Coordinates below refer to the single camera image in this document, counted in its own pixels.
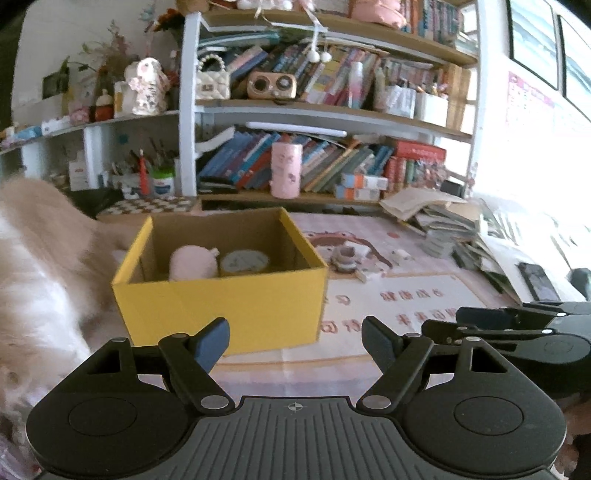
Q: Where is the white quilted pearl handbag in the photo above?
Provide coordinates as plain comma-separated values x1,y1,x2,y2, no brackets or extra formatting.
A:
194,53,230,100

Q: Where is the pink cloth-covered desktop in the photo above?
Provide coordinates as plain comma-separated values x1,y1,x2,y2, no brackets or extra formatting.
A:
92,203,591,398

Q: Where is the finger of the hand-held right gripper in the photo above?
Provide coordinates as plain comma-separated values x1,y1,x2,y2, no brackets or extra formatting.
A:
421,319,550,344
455,301,591,326

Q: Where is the yellow cardboard box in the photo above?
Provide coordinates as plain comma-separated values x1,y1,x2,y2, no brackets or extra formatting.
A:
111,207,329,357

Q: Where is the fluffy orange cat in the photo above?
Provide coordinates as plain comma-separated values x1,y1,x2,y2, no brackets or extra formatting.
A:
0,178,139,416

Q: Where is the dark framed picture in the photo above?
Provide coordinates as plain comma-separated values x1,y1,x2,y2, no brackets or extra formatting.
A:
556,14,591,107
505,0,559,90

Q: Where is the wooden retro speaker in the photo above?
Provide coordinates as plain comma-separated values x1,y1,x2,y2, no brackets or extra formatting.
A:
246,71,297,101

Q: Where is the green lid jar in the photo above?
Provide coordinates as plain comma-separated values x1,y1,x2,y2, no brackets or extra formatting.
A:
151,168,177,197

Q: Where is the clear pen holder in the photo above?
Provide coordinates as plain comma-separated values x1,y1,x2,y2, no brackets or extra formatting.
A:
381,85,419,118

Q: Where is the pink printed cup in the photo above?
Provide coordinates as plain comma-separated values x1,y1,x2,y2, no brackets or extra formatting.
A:
270,142,303,199

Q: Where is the black smartphone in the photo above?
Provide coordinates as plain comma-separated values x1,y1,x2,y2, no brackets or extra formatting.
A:
517,261,561,301

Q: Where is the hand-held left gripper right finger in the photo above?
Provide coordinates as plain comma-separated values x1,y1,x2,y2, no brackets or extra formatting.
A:
355,316,522,414

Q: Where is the white ceramic figurine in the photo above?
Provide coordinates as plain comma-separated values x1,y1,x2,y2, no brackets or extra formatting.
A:
126,58,169,116

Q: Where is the checkered wooden box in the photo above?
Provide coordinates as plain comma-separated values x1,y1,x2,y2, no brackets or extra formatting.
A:
99,196,197,217

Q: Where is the alphabet wall poster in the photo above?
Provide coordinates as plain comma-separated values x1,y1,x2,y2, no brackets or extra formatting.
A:
505,71,557,134

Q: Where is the yellow tape roll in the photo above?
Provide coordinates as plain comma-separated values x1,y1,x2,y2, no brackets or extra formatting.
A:
219,249,271,277

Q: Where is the pink plush pig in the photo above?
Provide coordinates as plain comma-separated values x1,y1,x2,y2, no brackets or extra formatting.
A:
168,246,220,281

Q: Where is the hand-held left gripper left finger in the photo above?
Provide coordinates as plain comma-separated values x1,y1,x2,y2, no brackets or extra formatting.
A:
60,318,232,414

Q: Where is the pen cup with red pen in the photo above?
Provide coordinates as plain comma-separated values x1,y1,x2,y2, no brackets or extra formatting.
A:
108,148,153,199

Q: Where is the orange white carton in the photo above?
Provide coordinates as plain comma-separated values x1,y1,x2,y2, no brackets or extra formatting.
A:
335,185,380,201
341,173,389,190

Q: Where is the row of upright books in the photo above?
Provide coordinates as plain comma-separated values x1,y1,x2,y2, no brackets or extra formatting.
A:
226,41,384,109

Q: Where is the white wooden bookshelf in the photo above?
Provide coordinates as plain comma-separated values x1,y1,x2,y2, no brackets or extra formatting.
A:
0,9,481,213

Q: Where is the pile of loose papers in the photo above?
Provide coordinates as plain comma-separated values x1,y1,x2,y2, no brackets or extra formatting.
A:
475,217,578,301

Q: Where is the row of slanted books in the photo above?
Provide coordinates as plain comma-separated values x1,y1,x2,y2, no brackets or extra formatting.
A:
198,129,393,192

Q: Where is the pink cushion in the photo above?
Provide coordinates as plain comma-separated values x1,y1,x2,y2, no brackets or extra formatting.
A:
348,0,407,28

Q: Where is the white pen holder box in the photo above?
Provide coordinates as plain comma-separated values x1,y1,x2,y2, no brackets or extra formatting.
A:
414,92,450,127

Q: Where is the dried flower bunch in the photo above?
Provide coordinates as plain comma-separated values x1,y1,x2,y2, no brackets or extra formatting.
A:
60,21,139,93

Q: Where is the large red box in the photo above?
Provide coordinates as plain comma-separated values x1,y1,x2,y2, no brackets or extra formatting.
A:
392,141,448,162

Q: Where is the white red carton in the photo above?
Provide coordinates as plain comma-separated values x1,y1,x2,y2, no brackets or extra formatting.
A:
68,159,89,191

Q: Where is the stack of notebooks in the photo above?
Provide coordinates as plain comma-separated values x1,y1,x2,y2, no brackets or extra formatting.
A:
379,187,485,273

